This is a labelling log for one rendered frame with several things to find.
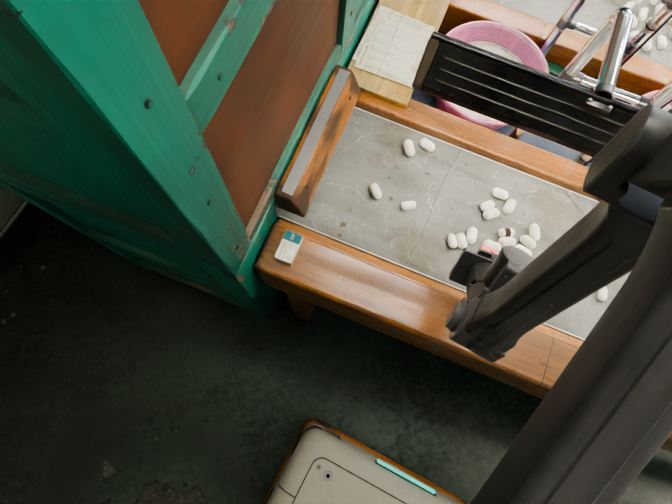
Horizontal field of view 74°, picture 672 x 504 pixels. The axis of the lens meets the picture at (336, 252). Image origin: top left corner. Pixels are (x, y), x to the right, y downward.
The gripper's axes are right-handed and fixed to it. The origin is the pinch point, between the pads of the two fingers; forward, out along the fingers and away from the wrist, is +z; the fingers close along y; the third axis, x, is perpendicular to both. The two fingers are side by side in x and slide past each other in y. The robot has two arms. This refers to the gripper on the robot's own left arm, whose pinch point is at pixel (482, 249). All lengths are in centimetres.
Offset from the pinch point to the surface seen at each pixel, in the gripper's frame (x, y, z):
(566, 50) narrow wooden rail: -32, -6, 46
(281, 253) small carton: 12.0, 34.7, -8.9
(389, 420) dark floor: 86, -10, 25
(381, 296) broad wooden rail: 13.4, 14.0, -7.6
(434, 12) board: -30, 26, 41
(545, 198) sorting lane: -6.9, -11.4, 19.4
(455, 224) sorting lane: 1.8, 4.8, 9.5
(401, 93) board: -15.3, 25.5, 23.8
